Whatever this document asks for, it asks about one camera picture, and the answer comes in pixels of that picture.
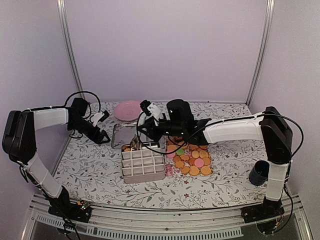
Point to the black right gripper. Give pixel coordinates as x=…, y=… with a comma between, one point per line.
x=149, y=127

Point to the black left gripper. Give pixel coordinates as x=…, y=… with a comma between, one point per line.
x=98, y=140

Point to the metal tongs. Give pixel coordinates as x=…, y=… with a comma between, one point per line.
x=135, y=143

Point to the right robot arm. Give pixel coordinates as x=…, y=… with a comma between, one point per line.
x=234, y=161

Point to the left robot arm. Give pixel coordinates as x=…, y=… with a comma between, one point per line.
x=19, y=141

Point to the silver tin lid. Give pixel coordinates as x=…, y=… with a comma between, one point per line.
x=122, y=134

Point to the pink plate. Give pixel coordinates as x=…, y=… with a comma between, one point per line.
x=127, y=111

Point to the green sandwich cookie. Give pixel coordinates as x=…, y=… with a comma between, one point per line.
x=180, y=152

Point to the pink divided cookie tin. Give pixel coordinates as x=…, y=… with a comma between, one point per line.
x=144, y=165

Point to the floral cookie tray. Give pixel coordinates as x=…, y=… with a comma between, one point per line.
x=183, y=165

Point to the dark blue mug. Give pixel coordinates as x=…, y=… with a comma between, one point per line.
x=259, y=173

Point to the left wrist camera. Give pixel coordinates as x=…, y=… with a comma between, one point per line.
x=99, y=117

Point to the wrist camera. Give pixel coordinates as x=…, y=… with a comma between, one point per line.
x=99, y=117
x=151, y=110

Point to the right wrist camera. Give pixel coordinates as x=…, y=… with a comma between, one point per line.
x=151, y=110

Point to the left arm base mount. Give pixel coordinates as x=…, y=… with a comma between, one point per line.
x=71, y=211

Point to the front aluminium rail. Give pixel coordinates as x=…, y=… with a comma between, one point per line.
x=110, y=222

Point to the left aluminium frame post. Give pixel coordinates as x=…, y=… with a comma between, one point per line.
x=62, y=13

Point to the aluminium frame post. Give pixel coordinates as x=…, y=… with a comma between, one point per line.
x=270, y=4
x=62, y=13

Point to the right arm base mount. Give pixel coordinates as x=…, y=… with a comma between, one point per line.
x=262, y=215

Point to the right aluminium frame post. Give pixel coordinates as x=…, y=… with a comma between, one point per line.
x=270, y=4

